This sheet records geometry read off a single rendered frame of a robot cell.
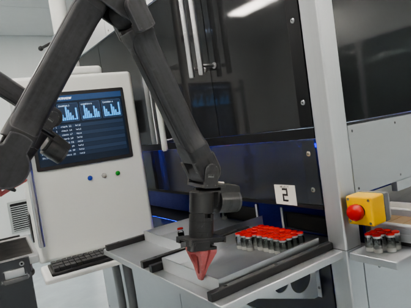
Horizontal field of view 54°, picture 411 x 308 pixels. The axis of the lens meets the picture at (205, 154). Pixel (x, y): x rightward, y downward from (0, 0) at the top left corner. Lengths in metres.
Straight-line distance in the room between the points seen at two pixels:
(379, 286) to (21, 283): 0.92
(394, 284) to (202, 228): 0.64
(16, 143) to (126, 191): 1.10
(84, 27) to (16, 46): 5.72
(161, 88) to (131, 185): 1.00
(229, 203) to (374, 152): 0.47
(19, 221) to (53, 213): 4.60
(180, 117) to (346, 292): 0.65
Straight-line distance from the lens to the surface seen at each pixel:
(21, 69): 6.46
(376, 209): 1.05
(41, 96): 0.78
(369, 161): 1.19
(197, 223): 0.92
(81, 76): 1.78
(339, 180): 1.08
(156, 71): 0.86
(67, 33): 0.81
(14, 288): 0.92
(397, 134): 1.31
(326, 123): 1.07
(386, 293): 1.31
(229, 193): 0.96
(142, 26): 0.83
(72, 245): 1.78
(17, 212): 6.32
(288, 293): 1.15
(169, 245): 1.33
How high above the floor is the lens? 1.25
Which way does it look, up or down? 4 degrees down
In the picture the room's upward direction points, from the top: 8 degrees counter-clockwise
